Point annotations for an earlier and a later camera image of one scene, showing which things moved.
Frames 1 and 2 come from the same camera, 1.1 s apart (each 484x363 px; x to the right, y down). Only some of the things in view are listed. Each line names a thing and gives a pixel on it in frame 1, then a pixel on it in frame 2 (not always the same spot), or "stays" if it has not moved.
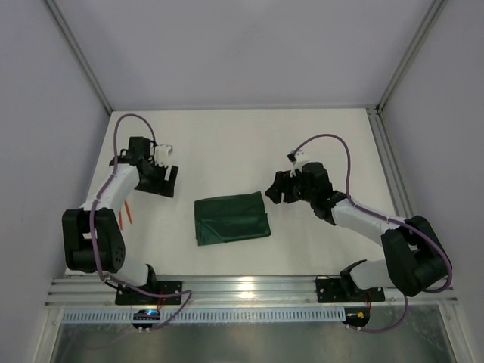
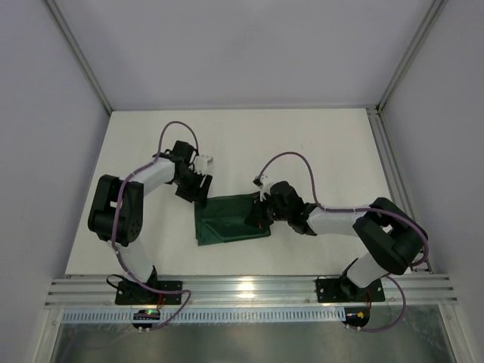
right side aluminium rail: x=391 y=164 stays
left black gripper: x=159 y=181 -> x=193 y=187
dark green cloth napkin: x=229 y=218 stays
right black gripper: x=287 y=187 -> x=263 y=212
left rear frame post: x=79 y=55 stays
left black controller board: x=146 y=314 stays
